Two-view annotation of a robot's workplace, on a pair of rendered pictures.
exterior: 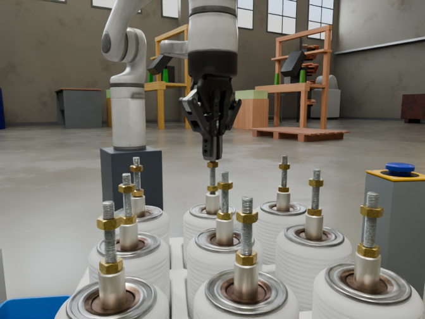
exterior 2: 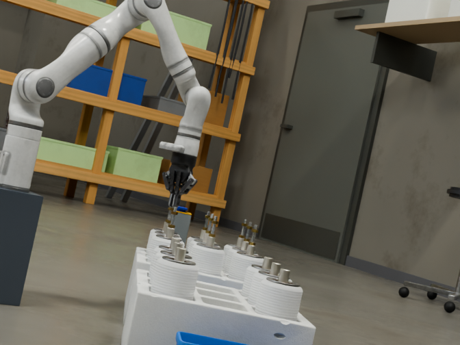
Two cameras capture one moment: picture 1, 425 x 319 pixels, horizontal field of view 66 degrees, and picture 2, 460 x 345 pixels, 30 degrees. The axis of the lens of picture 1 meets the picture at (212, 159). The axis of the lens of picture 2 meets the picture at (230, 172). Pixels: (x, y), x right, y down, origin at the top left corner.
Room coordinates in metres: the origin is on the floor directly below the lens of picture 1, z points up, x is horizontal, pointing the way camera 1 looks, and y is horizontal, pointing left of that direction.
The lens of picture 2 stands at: (0.32, 2.55, 0.45)
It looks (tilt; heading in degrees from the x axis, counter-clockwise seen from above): 1 degrees up; 271
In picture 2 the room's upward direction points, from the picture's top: 12 degrees clockwise
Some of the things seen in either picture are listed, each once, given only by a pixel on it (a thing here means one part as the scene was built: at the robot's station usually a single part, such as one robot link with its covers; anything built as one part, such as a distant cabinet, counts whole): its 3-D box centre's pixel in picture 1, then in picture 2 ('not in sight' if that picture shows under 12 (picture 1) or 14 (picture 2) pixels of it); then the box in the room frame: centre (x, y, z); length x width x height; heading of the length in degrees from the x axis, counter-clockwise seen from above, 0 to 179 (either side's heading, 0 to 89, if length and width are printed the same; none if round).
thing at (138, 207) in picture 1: (138, 206); (170, 233); (0.50, 0.12, 0.26); 0.02 x 0.02 x 0.03
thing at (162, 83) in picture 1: (147, 78); not in sight; (7.01, 1.36, 1.00); 1.54 x 1.38 x 2.00; 30
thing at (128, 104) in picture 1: (128, 118); (18, 158); (0.93, 0.24, 0.39); 0.09 x 0.09 x 0.17; 30
